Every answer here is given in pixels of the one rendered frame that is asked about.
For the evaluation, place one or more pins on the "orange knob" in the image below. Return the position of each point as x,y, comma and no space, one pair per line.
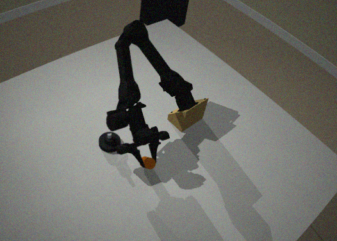
149,162

